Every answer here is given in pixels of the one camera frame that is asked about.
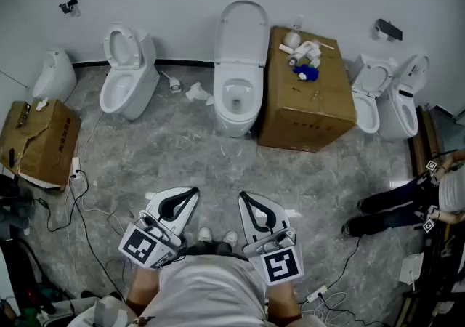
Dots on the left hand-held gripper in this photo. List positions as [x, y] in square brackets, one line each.
[140, 245]

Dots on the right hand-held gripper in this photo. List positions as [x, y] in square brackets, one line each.
[283, 263]

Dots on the person's left forearm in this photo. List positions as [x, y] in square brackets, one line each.
[141, 289]

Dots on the person's right forearm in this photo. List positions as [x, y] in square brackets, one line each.
[283, 300]

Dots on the white smart toilet body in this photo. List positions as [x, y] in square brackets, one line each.
[236, 125]

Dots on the white toilet brush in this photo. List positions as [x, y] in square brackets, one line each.
[175, 84]

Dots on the white toilet with tank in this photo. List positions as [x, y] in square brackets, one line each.
[145, 78]

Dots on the white compact toilet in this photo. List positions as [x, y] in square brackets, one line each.
[365, 115]

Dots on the white toilet with black panel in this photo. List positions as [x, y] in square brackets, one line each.
[396, 118]

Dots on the white egg-shaped toilet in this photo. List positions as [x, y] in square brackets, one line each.
[54, 75]

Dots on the white toilet lid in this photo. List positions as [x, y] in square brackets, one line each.
[241, 31]

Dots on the person's right white shoe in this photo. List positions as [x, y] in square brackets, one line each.
[230, 237]

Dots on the person's white shoe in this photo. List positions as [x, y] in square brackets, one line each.
[230, 237]
[205, 234]

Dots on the person's left white shoe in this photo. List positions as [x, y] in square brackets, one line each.
[205, 234]

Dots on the person's dark trousers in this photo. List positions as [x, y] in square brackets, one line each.
[214, 248]

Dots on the white power strip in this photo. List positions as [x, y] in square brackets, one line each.
[316, 293]
[75, 167]

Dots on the person's white shirt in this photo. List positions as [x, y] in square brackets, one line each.
[207, 293]

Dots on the small crumpled white paper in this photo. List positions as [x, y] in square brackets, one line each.
[210, 101]

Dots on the large cardboard box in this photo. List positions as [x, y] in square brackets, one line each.
[305, 111]

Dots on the torn cardboard box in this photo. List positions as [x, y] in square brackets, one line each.
[40, 144]

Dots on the small white box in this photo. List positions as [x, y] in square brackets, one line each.
[412, 268]

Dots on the blue cloth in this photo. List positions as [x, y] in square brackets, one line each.
[306, 72]

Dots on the dark bag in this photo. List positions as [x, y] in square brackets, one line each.
[14, 205]

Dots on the black equipment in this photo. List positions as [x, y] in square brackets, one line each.
[25, 282]

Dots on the white plastic fittings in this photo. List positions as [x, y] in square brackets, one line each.
[305, 52]

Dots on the brown wooden board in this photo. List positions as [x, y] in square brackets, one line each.
[423, 140]

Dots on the white round part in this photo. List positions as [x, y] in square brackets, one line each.
[291, 40]

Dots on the black equipment rack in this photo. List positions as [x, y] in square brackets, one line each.
[436, 289]

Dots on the white thin stick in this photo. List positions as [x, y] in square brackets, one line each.
[327, 45]

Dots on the clear plastic bottle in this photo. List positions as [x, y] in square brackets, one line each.
[298, 23]

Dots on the black paper holder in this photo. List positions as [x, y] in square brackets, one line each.
[389, 29]

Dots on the black wall fixture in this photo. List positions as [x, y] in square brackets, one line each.
[69, 5]

